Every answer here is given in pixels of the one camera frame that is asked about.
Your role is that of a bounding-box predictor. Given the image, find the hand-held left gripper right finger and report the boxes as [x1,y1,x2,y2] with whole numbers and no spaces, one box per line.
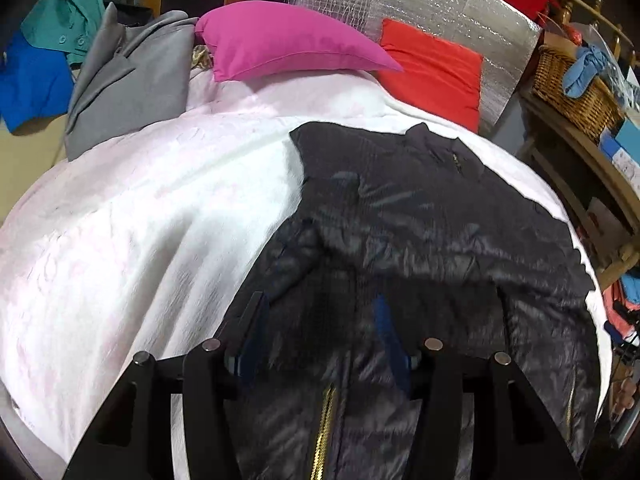
[372,294,583,480]

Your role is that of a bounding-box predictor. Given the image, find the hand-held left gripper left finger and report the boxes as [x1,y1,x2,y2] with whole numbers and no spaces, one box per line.
[62,290,272,480]

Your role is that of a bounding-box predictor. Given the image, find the black puffer jacket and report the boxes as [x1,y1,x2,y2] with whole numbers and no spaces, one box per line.
[220,121,601,480]

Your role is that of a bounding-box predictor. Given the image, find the white embossed blanket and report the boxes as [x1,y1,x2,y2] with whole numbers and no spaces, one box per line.
[0,67,613,466]

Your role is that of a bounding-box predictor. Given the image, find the coral cloth stack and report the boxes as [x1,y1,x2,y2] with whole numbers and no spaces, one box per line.
[602,280,640,341]

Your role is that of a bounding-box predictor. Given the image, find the wooden table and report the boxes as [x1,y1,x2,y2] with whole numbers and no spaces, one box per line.
[517,90,640,291]

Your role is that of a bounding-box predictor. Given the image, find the red pillow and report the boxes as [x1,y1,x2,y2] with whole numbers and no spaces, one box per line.
[372,18,485,133]

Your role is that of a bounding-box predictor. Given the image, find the grey coat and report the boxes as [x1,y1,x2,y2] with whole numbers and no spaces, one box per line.
[64,2,201,161]

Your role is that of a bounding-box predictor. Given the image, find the pink pillow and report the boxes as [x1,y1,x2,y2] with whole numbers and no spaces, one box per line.
[194,0,405,83]

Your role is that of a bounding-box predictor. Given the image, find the patterned tissue pack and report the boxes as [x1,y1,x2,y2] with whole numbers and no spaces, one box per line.
[610,147,640,186]

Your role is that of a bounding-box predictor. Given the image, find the wicker basket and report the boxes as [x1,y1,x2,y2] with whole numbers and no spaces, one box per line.
[531,44,626,143]

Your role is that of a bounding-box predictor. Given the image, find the blue shoe box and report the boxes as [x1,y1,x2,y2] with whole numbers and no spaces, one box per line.
[597,110,640,161]

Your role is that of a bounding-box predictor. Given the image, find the light blue cloth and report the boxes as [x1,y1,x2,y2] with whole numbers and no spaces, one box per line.
[562,42,613,98]

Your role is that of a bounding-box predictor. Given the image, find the blue jacket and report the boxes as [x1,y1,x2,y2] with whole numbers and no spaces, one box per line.
[0,30,76,133]

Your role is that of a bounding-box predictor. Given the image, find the teal shirt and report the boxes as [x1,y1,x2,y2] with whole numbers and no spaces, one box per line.
[22,0,107,66]

